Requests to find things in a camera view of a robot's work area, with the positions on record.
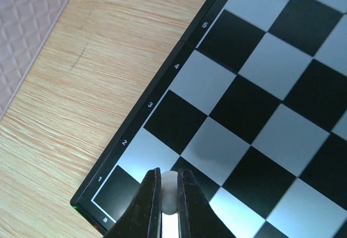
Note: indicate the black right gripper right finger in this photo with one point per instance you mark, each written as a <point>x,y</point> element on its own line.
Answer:
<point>195,216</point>

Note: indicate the white chess pawn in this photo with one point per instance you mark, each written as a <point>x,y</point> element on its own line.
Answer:
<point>169,192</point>

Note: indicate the gold tin of white pieces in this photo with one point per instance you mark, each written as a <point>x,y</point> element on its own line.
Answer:
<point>25,27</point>

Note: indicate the black white chess board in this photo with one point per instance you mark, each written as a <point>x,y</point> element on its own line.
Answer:
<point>252,100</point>

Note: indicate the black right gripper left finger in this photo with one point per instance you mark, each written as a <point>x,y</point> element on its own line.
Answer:
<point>143,216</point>

